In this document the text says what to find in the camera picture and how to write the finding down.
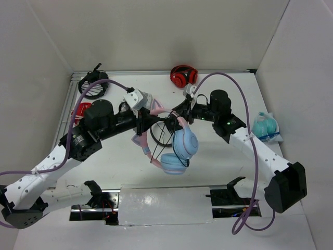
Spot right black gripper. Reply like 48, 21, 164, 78
169, 97, 219, 125

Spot pink blue cat-ear headphones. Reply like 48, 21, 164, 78
132, 99, 199, 175

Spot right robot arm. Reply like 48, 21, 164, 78
174, 90, 307, 214

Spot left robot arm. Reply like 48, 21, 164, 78
1, 99, 165, 229

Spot grey white headphones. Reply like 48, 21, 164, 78
143, 93, 153, 110

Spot small black headphones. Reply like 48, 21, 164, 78
149, 118, 182, 148

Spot red headphones at back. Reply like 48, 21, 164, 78
170, 65, 198, 89

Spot red headphones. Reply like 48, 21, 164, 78
74, 102, 92, 126
170, 65, 198, 89

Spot black headphones at corner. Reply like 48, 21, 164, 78
78, 62, 110, 100

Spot red headphones at left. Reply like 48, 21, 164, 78
74, 102, 92, 126

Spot teal headphones in bag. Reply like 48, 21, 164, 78
252, 112, 284, 142

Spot white foil-covered panel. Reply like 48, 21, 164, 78
118, 187, 213, 226

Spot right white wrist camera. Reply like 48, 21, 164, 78
183, 84, 198, 109

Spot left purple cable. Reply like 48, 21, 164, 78
0, 79, 131, 229

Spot purple cable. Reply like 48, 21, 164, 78
192, 72, 276, 235
0, 79, 131, 229

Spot aluminium frame rail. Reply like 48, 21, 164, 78
40, 69, 257, 190

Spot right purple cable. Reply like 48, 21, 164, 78
192, 72, 276, 235

